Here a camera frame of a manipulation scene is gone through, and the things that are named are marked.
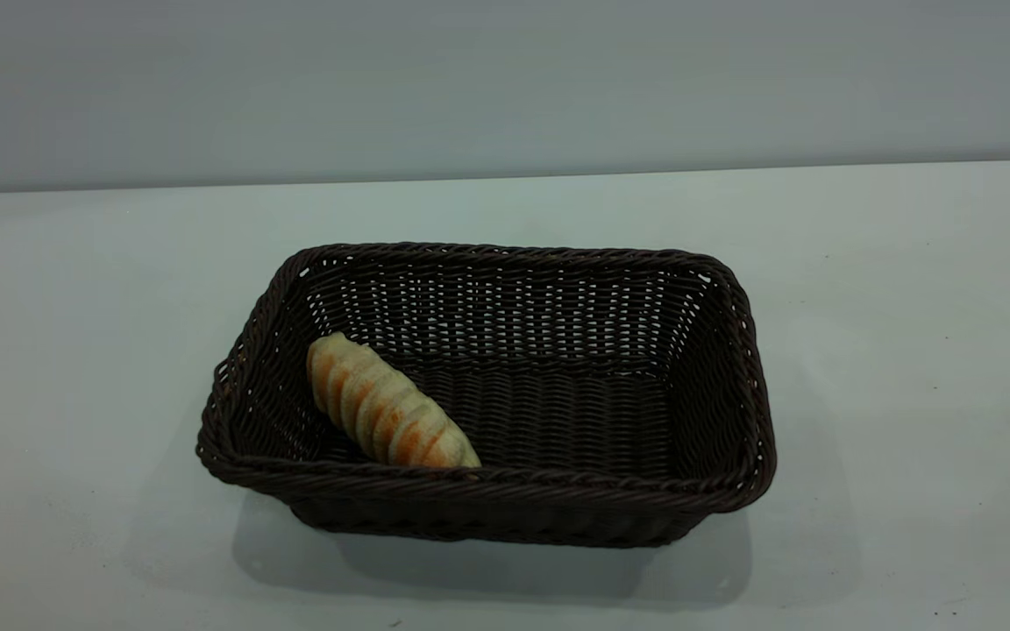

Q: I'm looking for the dark brown woven basket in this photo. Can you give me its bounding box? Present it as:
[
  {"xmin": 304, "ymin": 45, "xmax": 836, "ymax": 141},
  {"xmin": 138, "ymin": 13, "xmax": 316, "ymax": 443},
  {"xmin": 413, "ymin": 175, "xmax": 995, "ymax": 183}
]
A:
[{"xmin": 196, "ymin": 242, "xmax": 778, "ymax": 549}]

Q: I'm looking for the striped orange bread roll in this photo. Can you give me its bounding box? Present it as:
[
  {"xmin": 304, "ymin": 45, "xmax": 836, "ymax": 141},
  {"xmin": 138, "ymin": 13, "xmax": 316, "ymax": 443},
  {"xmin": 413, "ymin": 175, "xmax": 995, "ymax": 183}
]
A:
[{"xmin": 306, "ymin": 331, "xmax": 482, "ymax": 470}]

